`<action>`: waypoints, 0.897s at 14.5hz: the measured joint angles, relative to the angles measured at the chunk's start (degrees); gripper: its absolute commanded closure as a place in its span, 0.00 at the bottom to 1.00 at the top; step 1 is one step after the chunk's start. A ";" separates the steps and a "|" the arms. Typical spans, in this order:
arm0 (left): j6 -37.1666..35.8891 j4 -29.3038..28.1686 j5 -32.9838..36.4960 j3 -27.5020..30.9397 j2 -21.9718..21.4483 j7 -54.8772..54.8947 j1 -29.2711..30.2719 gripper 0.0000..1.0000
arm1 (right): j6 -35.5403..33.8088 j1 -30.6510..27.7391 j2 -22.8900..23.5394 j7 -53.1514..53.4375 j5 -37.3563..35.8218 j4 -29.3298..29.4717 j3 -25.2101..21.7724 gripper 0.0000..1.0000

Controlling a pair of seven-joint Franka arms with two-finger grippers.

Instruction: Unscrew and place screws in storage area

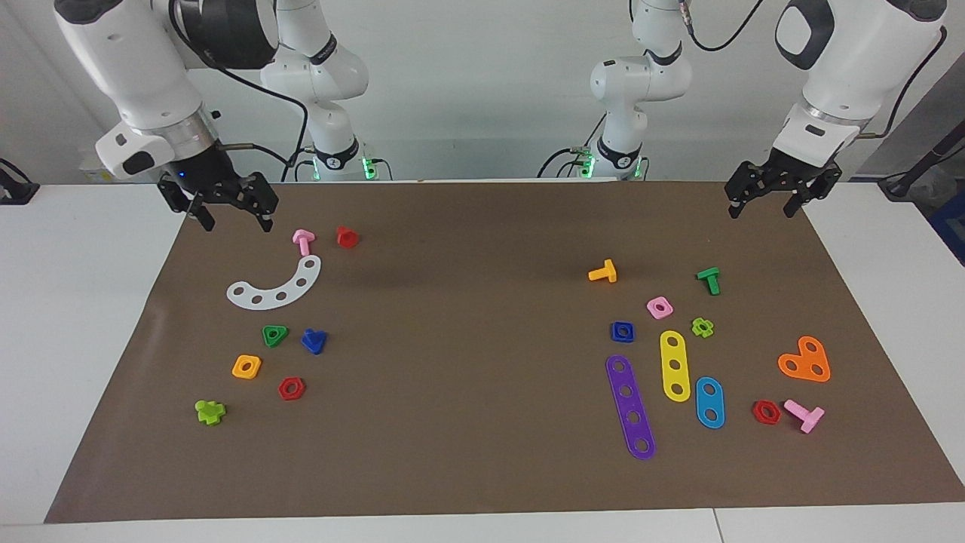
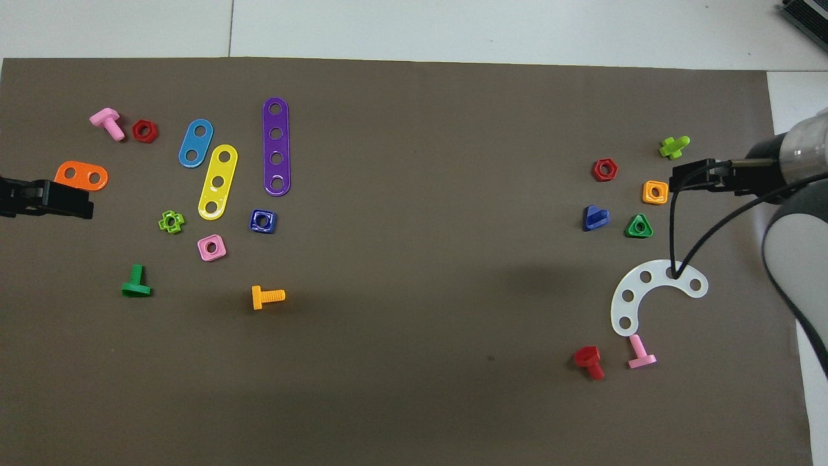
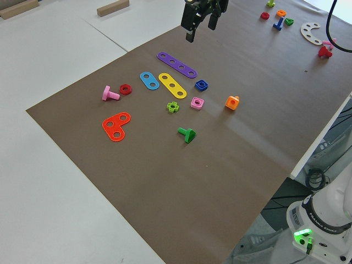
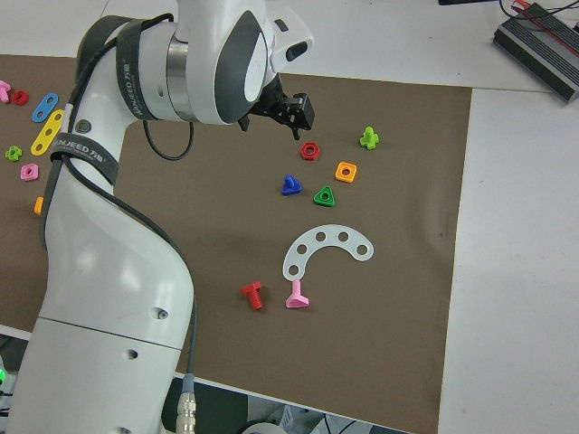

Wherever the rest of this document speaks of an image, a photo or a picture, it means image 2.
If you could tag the lime green cross nut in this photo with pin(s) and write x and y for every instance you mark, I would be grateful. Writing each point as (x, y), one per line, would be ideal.
(163, 223)

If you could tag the purple four-hole strip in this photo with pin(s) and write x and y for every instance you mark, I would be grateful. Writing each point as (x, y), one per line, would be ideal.
(276, 145)

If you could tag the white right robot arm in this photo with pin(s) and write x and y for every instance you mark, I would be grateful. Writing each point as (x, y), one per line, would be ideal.
(802, 259)

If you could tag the red hex nut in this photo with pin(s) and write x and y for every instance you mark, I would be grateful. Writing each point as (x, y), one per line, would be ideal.
(136, 129)
(596, 169)

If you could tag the pink square nut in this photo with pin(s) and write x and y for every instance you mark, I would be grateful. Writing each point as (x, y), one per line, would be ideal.
(220, 255)

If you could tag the dark green plastic bolt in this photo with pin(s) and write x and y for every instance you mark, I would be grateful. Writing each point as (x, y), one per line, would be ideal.
(136, 275)

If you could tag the orange plastic bolt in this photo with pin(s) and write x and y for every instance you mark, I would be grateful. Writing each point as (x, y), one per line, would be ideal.
(272, 296)

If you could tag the blue square nut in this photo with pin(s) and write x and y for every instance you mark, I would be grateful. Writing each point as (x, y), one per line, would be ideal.
(272, 228)

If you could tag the black ribbed device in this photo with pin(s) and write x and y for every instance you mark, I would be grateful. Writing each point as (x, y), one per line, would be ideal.
(808, 13)

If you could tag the green triangle nut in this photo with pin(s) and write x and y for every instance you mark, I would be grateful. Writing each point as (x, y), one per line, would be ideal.
(631, 232)

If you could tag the orange angled three-hole plate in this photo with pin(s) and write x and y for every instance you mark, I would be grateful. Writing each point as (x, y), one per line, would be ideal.
(83, 176)

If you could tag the brown table mat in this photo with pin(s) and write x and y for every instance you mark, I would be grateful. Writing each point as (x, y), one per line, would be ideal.
(414, 362)

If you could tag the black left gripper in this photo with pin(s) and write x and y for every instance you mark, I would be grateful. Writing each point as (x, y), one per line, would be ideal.
(19, 197)

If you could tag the white curved five-hole plate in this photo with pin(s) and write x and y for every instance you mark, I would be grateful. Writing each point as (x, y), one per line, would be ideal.
(658, 272)

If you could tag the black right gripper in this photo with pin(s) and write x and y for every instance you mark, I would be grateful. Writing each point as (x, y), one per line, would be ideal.
(760, 181)

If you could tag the blue plastic bolt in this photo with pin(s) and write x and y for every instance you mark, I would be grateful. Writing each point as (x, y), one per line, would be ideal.
(592, 220)

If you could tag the red plastic bolt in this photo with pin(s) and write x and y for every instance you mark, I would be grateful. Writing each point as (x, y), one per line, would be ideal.
(587, 356)

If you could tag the blue two-hole strip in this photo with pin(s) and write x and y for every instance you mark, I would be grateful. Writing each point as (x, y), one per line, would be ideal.
(196, 144)

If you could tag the lime green cross-head bolt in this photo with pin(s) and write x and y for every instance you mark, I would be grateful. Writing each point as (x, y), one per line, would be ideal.
(673, 149)

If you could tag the orange square nut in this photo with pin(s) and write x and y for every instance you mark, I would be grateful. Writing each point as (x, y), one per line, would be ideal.
(647, 197)

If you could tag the yellow three-hole strip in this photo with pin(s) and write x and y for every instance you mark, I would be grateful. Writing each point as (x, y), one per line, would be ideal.
(221, 169)

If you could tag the pink plastic bolt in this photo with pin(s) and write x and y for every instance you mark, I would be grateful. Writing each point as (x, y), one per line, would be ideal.
(105, 119)
(637, 346)

